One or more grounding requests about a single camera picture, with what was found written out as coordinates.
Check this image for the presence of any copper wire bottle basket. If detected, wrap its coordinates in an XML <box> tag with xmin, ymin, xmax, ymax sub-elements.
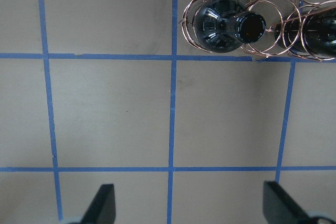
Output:
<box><xmin>178</xmin><ymin>0</ymin><xmax>336</xmax><ymax>62</ymax></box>

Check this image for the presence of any dark wine bottle behind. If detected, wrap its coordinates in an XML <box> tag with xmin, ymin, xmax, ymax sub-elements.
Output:
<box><xmin>275</xmin><ymin>9</ymin><xmax>335</xmax><ymax>57</ymax></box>

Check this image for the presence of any dark wine bottle in basket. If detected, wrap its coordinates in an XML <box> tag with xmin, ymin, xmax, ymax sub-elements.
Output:
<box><xmin>193</xmin><ymin>0</ymin><xmax>266</xmax><ymax>53</ymax></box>

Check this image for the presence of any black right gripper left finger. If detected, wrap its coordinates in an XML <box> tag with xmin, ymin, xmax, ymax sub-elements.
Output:
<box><xmin>81</xmin><ymin>184</ymin><xmax>116</xmax><ymax>224</ymax></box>

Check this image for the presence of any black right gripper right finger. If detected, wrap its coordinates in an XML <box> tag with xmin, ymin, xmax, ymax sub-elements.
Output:
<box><xmin>262</xmin><ymin>181</ymin><xmax>317</xmax><ymax>224</ymax></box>

